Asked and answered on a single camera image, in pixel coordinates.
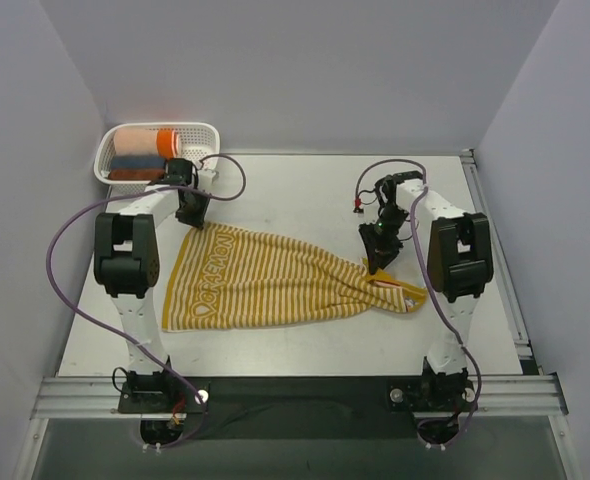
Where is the yellow white striped towel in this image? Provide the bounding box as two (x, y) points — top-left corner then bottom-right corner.
(161, 223), (428, 332)

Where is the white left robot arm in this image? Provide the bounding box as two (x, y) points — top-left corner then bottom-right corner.
(94, 158), (210, 414)

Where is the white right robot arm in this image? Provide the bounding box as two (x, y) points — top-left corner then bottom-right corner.
(358, 171), (494, 412)

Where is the brown rolled towel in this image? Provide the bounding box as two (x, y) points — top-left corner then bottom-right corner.
(108, 168), (165, 182)

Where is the blue grey rolled towel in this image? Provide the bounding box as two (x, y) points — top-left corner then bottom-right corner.
(110, 155), (166, 170)

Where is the white perforated plastic basket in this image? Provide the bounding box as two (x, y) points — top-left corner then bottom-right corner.
(94, 122), (220, 193)

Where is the peach orange rolled towel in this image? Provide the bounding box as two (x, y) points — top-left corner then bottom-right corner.
(113, 127), (182, 159)

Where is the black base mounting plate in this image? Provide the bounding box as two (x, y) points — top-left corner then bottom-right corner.
(112, 372), (478, 447)

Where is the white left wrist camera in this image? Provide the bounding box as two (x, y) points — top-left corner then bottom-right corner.
(198, 169), (219, 182)

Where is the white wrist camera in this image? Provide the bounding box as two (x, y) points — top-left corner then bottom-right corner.
(198, 169), (219, 182)
(353, 198), (364, 214)

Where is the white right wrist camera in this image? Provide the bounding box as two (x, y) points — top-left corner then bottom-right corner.
(353, 198), (364, 214)

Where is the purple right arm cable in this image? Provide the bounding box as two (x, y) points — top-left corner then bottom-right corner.
(354, 158), (482, 446)

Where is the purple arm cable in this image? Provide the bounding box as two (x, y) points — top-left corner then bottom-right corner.
(354, 158), (482, 446)
(46, 155), (248, 448)

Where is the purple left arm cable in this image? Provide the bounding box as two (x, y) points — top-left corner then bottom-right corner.
(46, 155), (248, 448)

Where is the aluminium right side rail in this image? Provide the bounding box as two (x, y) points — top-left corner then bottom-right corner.
(459, 149), (543, 375)

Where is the aluminium rail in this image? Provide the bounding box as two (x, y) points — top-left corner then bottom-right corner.
(30, 375), (568, 419)
(459, 149), (543, 375)

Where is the aluminium front rail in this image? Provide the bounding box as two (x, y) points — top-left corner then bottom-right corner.
(30, 375), (568, 419)

